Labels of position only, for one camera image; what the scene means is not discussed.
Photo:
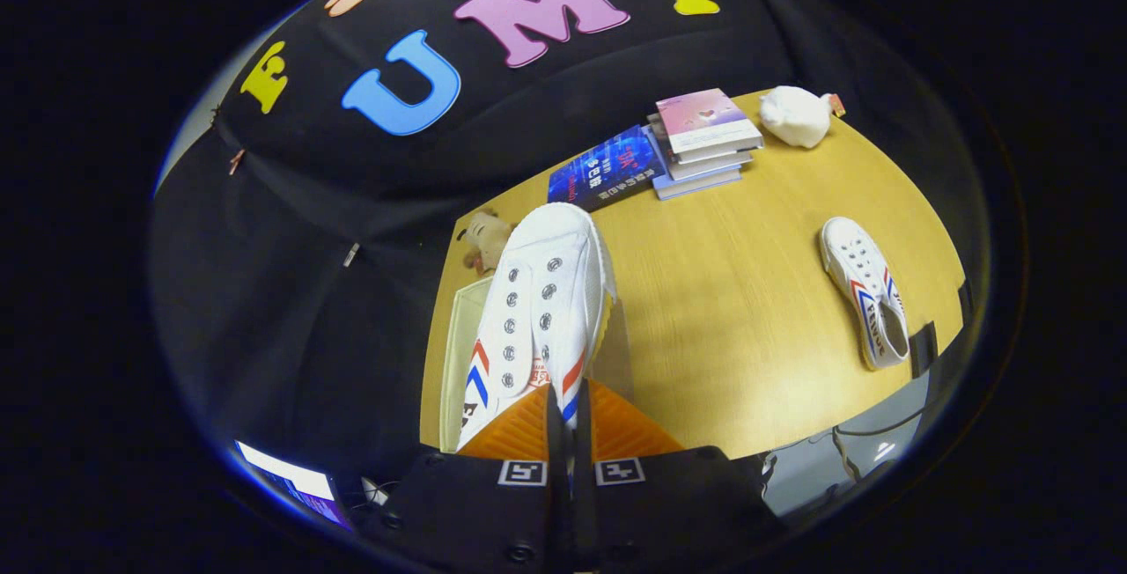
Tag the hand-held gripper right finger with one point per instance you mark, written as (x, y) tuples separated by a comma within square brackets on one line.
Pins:
[(669, 504)]

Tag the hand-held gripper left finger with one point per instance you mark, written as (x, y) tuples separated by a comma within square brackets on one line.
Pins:
[(475, 504)]

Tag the beige fabric storage box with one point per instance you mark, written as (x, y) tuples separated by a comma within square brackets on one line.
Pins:
[(453, 354)]

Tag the white striped canvas shoe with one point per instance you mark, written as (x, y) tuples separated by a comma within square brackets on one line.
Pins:
[(546, 292), (867, 288)]

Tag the laptop screen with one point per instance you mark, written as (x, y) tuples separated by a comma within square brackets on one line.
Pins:
[(295, 482)]

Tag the tan plush dog toy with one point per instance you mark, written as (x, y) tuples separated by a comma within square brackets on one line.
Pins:
[(486, 239)]

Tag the small silver clip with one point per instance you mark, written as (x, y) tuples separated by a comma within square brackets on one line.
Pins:
[(351, 254)]

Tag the black backdrop cloth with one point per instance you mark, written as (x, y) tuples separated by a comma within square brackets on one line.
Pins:
[(290, 292)]

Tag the light blue book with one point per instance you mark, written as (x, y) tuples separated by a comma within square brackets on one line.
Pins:
[(696, 187)]

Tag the dark blue book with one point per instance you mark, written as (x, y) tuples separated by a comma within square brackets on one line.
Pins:
[(607, 169)]

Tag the white paperback book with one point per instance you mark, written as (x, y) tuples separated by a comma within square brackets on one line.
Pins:
[(713, 165)]

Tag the pink cover book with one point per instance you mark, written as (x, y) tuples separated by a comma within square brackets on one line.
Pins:
[(704, 116)]

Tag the white plush toy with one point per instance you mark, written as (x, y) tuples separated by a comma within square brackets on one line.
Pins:
[(792, 116)]

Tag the small red clip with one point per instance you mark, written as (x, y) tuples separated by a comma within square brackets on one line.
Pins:
[(236, 161)]

